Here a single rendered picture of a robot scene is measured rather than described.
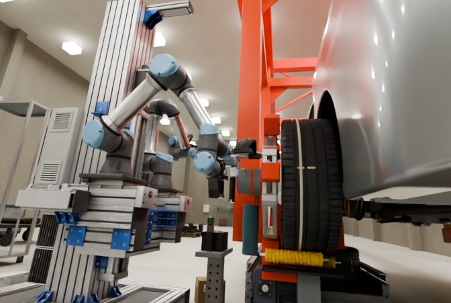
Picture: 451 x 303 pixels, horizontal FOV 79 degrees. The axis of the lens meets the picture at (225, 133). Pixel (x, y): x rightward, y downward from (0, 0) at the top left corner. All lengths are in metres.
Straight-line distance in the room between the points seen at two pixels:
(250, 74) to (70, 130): 1.27
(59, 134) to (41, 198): 0.53
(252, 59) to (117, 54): 0.98
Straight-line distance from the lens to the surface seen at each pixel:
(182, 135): 2.02
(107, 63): 1.91
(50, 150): 1.84
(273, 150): 1.23
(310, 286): 1.45
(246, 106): 2.03
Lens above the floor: 0.66
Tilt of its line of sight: 17 degrees up
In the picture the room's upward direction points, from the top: 3 degrees clockwise
